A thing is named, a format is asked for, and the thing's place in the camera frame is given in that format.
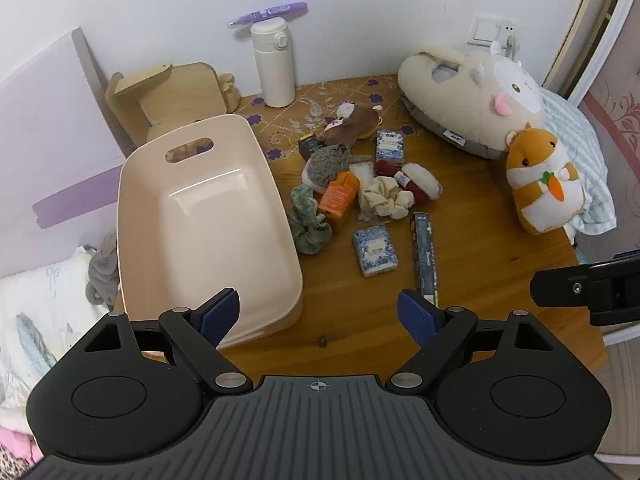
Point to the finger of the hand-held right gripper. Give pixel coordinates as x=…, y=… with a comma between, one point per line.
x=560, y=285

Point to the white thermos bottle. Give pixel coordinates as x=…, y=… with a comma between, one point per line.
x=272, y=67

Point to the wardrobe door frame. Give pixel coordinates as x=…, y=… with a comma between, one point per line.
x=600, y=20

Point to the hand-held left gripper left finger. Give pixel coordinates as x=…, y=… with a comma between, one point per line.
x=222, y=312

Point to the white and purple board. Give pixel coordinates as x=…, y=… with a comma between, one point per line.
x=45, y=145

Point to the wooden stand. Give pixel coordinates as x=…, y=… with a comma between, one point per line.
x=175, y=92

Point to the brown plush toy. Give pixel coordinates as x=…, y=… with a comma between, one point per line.
x=352, y=122

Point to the white bedding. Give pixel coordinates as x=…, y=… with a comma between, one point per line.
x=35, y=320

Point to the large beige plush slipper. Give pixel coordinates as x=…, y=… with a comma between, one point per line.
x=465, y=105

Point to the white plug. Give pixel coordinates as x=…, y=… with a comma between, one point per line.
x=507, y=45

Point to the blue patterned tissue pack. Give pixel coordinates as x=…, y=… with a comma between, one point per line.
x=390, y=146
x=375, y=250

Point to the orange small box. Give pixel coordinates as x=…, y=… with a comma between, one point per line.
x=339, y=200

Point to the striped blue blanket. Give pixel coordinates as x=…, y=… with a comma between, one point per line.
x=595, y=175

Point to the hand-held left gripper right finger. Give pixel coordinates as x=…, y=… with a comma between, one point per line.
x=417, y=317

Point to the small black box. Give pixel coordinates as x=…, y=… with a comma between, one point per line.
x=307, y=146

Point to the small wooden figurine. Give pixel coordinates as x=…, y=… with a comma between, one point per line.
x=228, y=91

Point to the pink cloth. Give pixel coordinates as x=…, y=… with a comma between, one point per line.
x=17, y=442

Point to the green scrunchie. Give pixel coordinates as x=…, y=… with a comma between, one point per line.
x=310, y=222

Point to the hamster plush with carrot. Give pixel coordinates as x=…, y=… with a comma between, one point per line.
x=542, y=180

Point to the grey hedgehog plush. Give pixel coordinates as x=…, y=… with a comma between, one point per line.
x=327, y=165

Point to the cream plastic container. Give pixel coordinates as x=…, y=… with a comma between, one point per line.
x=210, y=240

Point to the purple marker pen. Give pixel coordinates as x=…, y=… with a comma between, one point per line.
x=270, y=12

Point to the plastic-wrapped white pack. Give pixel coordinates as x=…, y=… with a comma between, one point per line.
x=361, y=172

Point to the cream scrunchie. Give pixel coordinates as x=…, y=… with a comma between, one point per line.
x=385, y=197

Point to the white wall socket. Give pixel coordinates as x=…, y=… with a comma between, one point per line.
x=482, y=30

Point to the grey plush toy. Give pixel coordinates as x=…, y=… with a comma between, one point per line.
x=102, y=270

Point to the long dark patterned box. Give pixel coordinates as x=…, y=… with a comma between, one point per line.
x=426, y=255

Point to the red and white plush item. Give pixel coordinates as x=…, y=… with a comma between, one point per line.
x=420, y=185

